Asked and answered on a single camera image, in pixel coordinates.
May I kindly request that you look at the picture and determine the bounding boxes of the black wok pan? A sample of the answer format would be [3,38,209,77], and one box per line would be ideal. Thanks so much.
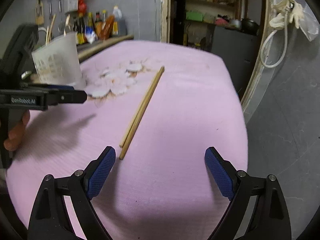
[241,18,259,36]

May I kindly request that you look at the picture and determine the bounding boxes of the dark soy sauce bottle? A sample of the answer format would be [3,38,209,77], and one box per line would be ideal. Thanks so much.
[78,13,86,44]

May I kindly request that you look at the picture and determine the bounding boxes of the clear plastic bag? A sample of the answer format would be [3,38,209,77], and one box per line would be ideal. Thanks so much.
[299,5,319,42]

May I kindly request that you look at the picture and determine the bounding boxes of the dark bamboo chopstick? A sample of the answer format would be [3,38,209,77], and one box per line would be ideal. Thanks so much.
[119,66,165,148]
[119,67,166,160]

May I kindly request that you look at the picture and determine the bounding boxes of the green box on shelf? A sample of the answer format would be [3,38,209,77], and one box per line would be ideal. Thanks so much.
[185,11,203,22]

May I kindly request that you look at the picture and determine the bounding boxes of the large clear oil jug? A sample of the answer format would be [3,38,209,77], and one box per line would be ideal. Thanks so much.
[112,5,127,37]

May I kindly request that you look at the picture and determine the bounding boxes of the dark grey cabinet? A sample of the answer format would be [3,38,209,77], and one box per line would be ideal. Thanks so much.
[210,26,259,94]

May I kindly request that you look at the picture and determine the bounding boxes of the white blue salt bag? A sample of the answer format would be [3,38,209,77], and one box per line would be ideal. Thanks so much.
[85,26,98,44]

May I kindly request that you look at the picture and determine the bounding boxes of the pink floral tablecloth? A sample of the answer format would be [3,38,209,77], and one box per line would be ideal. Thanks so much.
[6,41,248,239]

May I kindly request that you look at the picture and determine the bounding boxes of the white hose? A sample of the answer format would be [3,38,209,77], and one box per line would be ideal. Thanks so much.
[260,11,290,68]

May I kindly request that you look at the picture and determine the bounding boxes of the white rubber glove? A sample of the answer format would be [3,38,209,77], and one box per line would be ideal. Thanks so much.
[269,0,304,30]

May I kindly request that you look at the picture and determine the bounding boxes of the person left hand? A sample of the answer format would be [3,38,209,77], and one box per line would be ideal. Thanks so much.
[4,110,30,151]

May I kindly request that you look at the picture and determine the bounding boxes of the orange snack bag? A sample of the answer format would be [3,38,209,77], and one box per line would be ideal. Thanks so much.
[99,15,115,40]

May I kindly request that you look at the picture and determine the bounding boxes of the white plastic utensil holder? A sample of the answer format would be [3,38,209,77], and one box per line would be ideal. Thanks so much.
[31,32,86,89]

